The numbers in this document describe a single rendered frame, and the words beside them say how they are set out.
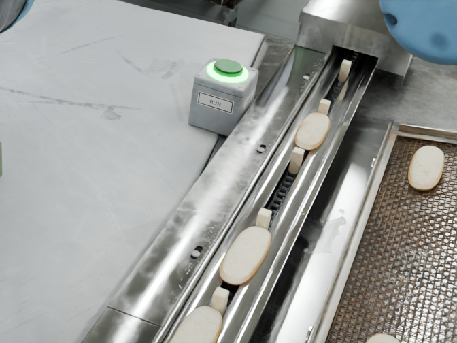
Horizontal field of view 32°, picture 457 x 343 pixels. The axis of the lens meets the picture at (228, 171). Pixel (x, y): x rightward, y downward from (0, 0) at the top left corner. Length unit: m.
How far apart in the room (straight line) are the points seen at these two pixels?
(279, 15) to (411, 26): 3.13
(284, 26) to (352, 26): 2.26
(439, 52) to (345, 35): 0.80
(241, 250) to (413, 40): 0.43
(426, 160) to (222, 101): 0.28
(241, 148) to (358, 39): 0.34
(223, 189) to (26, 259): 0.23
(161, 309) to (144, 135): 0.36
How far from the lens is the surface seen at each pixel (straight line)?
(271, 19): 3.52
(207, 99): 1.05
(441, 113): 1.26
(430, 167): 0.94
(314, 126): 1.05
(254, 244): 0.83
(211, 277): 0.80
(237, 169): 0.93
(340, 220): 0.96
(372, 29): 1.22
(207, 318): 0.74
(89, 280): 0.82
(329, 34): 1.24
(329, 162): 0.98
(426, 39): 0.44
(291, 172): 0.99
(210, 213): 0.86
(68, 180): 0.96
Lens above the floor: 1.39
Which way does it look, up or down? 34 degrees down
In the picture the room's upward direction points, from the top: 10 degrees clockwise
